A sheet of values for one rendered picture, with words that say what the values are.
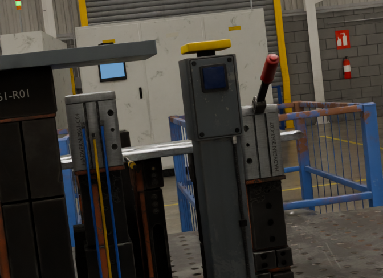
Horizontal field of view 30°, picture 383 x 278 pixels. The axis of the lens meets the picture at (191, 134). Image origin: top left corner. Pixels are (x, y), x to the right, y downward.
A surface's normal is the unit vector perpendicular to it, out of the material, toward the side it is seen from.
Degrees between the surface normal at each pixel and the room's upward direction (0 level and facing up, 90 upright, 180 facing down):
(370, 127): 90
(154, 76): 90
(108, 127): 90
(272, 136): 90
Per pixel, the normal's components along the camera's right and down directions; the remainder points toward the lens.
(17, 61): 0.18, 0.04
